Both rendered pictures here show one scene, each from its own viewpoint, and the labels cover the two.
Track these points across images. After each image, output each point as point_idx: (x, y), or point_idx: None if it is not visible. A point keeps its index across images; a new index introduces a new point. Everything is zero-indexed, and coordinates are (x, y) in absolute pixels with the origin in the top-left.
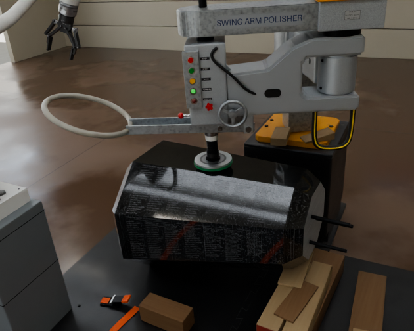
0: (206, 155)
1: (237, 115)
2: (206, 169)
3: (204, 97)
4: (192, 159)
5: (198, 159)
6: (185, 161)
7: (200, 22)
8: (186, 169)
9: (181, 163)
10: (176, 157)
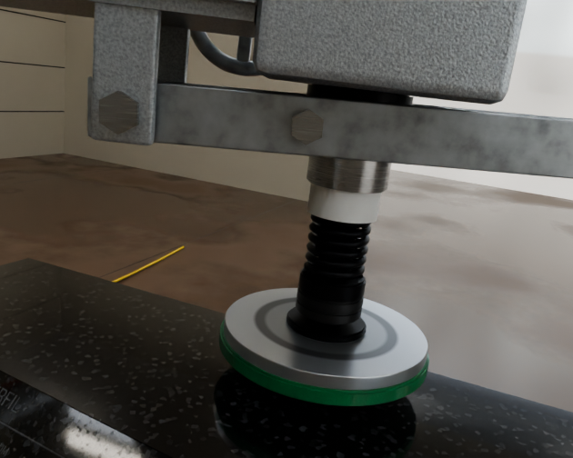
0: (371, 348)
1: (195, 85)
2: None
3: None
4: (466, 447)
5: (400, 331)
6: (506, 442)
7: None
8: (452, 379)
9: (517, 424)
10: None
